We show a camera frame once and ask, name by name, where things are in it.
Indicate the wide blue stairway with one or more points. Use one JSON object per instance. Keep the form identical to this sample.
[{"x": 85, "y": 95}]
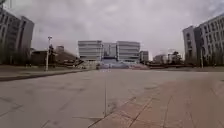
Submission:
[{"x": 111, "y": 63}]

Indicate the white twin-block building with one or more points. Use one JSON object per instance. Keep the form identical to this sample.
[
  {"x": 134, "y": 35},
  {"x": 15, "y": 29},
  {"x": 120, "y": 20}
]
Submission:
[{"x": 90, "y": 50}]

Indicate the small dark building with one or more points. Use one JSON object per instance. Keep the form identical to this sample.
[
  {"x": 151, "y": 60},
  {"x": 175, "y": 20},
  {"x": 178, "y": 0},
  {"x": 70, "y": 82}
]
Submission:
[{"x": 144, "y": 55}]

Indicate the grey stone slab plaza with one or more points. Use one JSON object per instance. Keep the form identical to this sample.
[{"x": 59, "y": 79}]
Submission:
[{"x": 83, "y": 96}]

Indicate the distant pale buildings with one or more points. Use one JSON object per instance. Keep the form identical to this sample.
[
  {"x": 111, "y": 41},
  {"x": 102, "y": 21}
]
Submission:
[{"x": 161, "y": 59}]

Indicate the low brown building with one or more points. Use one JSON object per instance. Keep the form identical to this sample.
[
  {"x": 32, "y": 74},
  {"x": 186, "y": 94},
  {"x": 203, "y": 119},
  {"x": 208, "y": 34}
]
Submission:
[{"x": 60, "y": 56}]

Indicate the pale lamp pole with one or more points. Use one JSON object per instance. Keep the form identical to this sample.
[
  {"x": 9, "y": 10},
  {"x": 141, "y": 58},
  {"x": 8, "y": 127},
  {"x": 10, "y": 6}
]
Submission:
[{"x": 47, "y": 55}]

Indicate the raised paved strip with kerb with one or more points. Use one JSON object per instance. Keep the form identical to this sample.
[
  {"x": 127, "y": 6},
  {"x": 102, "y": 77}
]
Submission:
[{"x": 33, "y": 73}]

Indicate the thin pole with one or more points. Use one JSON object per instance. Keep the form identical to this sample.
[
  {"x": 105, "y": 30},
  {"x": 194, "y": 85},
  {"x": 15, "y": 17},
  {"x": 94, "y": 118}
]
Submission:
[{"x": 201, "y": 60}]

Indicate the grey multi-storey building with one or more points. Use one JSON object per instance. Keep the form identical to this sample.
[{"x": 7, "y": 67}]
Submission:
[{"x": 210, "y": 40}]

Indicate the tall grey office building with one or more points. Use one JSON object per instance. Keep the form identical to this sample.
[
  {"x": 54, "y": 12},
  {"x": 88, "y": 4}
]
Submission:
[{"x": 13, "y": 36}]

